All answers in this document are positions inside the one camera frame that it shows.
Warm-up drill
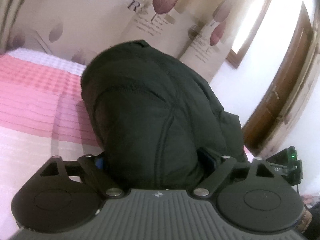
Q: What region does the pink checkered bed sheet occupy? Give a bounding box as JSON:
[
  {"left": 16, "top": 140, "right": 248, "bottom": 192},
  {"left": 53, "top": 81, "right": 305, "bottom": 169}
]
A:
[{"left": 1, "top": 49, "right": 104, "bottom": 239}]

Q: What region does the brown wooden door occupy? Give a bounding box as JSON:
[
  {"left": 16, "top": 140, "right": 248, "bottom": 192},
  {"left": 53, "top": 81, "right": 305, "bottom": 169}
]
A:
[{"left": 242, "top": 4, "right": 319, "bottom": 157}]

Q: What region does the black jacket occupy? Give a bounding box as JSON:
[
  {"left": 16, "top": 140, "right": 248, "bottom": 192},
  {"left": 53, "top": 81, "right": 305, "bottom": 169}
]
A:
[{"left": 81, "top": 40, "right": 247, "bottom": 190}]

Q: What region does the beige leaf-print curtain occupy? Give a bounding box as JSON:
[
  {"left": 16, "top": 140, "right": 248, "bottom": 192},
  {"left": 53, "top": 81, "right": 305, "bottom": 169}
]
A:
[{"left": 1, "top": 0, "right": 255, "bottom": 81}]

